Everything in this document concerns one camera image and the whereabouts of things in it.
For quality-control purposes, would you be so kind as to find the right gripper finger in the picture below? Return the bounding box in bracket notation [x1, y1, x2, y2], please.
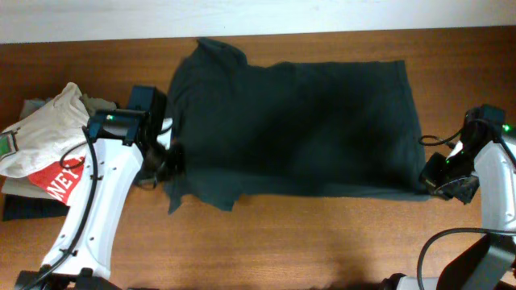
[418, 152, 447, 193]
[431, 176, 480, 205]

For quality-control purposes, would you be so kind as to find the dark green t-shirt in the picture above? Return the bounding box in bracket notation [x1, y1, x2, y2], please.
[164, 39, 429, 211]

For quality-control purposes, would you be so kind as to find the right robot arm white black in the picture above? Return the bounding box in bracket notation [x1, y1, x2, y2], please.
[379, 105, 515, 290]

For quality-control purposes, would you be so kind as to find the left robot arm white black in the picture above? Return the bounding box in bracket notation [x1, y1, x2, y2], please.
[15, 110, 184, 289]

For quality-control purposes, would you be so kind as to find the black folded garment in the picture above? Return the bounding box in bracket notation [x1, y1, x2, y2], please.
[2, 195, 69, 222]

